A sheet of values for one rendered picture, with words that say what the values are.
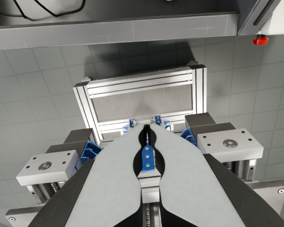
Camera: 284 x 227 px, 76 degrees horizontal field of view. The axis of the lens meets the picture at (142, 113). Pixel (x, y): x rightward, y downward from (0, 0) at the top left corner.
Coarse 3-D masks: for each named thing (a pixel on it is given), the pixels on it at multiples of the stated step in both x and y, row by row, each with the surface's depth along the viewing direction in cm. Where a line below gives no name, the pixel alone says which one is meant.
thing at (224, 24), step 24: (24, 24) 35; (48, 24) 35; (72, 24) 35; (96, 24) 35; (120, 24) 35; (144, 24) 35; (168, 24) 35; (192, 24) 35; (216, 24) 35; (0, 48) 37; (24, 48) 37
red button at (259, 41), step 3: (258, 36) 50; (261, 36) 49; (264, 36) 49; (255, 39) 50; (258, 39) 50; (261, 39) 49; (264, 39) 49; (267, 39) 49; (255, 42) 50; (258, 42) 50; (261, 42) 49; (264, 42) 49; (267, 42) 50
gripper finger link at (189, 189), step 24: (168, 144) 10; (192, 144) 10; (168, 168) 9; (192, 168) 9; (168, 192) 7; (192, 192) 7; (216, 192) 7; (168, 216) 7; (192, 216) 6; (216, 216) 6
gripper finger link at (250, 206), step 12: (204, 156) 9; (216, 168) 8; (228, 180) 8; (240, 180) 8; (228, 192) 7; (240, 192) 7; (252, 192) 7; (240, 204) 7; (252, 204) 7; (264, 204) 7; (240, 216) 6; (252, 216) 6; (264, 216) 6; (276, 216) 6
